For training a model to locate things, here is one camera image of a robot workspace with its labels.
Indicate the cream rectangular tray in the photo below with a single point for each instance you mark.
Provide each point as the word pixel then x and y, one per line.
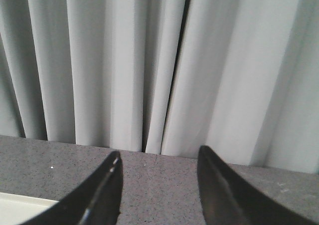
pixel 16 209

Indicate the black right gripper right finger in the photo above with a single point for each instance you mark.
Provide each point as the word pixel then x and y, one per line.
pixel 228 199

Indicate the grey-white curtain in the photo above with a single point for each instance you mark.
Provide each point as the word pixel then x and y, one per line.
pixel 165 76

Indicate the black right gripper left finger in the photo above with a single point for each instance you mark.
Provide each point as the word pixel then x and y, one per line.
pixel 96 201

